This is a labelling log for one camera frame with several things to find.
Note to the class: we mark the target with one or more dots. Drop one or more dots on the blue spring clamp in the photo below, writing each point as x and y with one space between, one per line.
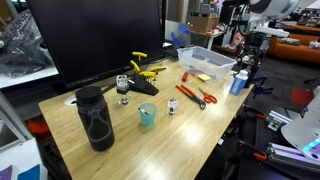
263 88

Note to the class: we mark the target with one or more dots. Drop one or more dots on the white board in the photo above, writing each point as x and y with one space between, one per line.
20 156

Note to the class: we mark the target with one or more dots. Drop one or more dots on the clear plastic bin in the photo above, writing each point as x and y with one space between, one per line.
213 56

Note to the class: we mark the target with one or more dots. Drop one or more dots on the clear glass with black band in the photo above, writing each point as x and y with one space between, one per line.
122 88

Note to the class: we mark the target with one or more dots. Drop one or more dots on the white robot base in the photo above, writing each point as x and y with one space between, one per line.
303 130

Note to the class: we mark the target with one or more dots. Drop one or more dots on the orange sofa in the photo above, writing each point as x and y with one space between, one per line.
300 51

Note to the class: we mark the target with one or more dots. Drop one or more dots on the teal plastic cup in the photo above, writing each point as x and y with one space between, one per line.
148 118

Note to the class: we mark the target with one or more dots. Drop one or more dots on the aluminium bracket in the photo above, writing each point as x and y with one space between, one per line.
277 120

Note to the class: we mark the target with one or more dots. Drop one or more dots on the small red marker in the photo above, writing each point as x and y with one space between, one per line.
185 77

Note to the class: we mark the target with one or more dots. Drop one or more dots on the red floor object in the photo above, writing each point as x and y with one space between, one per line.
301 96

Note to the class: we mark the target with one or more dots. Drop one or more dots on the white side table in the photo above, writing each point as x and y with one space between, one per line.
208 34

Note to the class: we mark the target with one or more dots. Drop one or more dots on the grey plastic bag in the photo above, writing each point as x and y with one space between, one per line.
20 53

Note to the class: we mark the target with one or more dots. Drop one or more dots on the small glass shaker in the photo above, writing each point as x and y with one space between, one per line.
172 107

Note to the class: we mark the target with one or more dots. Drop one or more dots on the aluminium rail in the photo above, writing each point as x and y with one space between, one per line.
290 156

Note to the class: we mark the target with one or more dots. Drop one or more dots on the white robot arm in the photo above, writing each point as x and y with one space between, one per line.
276 13

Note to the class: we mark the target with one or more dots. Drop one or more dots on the white marker pen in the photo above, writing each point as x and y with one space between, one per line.
143 111

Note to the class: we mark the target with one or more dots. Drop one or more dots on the black insulated flask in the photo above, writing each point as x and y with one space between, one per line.
96 123

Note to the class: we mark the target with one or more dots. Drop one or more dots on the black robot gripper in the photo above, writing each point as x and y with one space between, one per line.
256 45

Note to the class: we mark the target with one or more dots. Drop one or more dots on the black hex key stand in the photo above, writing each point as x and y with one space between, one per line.
143 87

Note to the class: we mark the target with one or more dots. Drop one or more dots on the large black monitor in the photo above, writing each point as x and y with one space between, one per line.
100 36

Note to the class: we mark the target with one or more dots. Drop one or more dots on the orange object under table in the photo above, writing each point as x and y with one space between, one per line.
36 128

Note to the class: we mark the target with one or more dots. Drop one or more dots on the yellow sticky notes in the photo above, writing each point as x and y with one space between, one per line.
204 77

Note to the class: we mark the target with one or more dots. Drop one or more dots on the cardboard box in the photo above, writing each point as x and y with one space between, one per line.
203 23

